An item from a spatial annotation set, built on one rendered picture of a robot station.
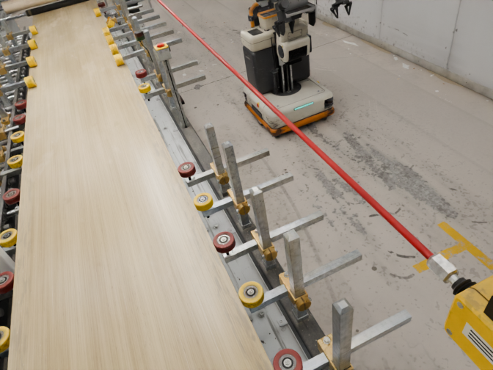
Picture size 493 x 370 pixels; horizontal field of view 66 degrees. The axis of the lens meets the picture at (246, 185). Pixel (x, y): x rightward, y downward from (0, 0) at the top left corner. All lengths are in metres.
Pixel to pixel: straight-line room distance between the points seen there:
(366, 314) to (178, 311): 1.24
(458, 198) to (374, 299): 1.00
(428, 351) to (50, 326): 1.69
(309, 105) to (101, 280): 2.41
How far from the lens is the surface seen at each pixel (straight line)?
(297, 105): 3.33
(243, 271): 1.66
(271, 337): 1.49
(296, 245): 1.09
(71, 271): 1.57
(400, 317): 1.32
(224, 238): 1.40
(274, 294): 1.32
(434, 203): 2.84
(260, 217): 1.32
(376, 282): 2.36
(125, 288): 1.41
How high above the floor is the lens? 1.95
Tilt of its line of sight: 41 degrees down
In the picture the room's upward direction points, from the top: 12 degrees counter-clockwise
